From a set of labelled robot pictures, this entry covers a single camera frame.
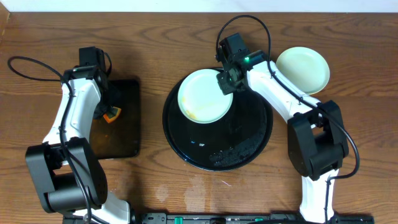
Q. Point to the orange green sponge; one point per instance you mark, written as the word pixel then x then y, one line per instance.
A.
pixel 112 114

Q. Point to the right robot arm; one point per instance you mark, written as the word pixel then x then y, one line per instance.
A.
pixel 316 146

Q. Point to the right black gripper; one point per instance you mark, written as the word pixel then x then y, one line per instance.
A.
pixel 221 78

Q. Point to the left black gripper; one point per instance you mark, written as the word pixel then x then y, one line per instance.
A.
pixel 104 109

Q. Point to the rectangular black tray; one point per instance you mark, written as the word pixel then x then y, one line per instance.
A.
pixel 120 138

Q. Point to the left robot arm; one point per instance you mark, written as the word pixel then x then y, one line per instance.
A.
pixel 67 175

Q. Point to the light green plate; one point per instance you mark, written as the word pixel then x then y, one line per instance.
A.
pixel 305 68
pixel 200 98

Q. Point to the round black tray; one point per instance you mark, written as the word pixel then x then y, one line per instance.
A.
pixel 226 144

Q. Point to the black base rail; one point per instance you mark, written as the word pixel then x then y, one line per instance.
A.
pixel 163 218

